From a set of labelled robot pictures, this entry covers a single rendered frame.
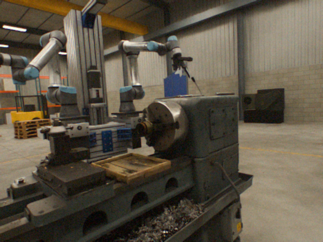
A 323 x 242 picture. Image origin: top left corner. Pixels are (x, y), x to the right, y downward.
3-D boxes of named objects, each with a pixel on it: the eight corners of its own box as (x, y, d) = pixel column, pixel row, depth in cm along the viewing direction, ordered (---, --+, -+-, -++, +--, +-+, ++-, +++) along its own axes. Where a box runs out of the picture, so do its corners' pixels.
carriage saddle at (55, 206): (71, 172, 118) (70, 162, 117) (116, 195, 85) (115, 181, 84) (6, 190, 97) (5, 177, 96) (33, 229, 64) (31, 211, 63)
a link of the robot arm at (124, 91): (117, 101, 187) (116, 86, 185) (128, 101, 197) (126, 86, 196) (126, 100, 179) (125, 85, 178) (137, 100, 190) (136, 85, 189)
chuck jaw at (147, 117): (156, 124, 137) (148, 109, 140) (160, 119, 133) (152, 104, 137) (143, 126, 129) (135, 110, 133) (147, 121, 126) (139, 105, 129)
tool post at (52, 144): (66, 150, 104) (64, 130, 103) (72, 152, 98) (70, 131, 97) (50, 153, 98) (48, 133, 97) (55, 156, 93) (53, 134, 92)
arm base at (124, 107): (116, 112, 190) (115, 101, 189) (130, 111, 199) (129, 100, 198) (124, 112, 178) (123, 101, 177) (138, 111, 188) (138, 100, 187)
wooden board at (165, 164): (132, 157, 141) (132, 151, 141) (171, 167, 116) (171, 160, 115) (91, 169, 120) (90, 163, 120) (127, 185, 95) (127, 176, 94)
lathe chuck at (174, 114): (149, 140, 152) (152, 98, 145) (182, 154, 131) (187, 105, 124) (140, 142, 146) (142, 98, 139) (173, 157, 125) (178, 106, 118)
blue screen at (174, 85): (158, 126, 1029) (155, 78, 1006) (174, 125, 1040) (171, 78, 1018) (177, 141, 623) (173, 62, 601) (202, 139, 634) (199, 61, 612)
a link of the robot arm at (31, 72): (76, 38, 157) (37, 84, 132) (67, 41, 162) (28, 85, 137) (65, 24, 149) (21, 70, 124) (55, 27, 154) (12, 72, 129)
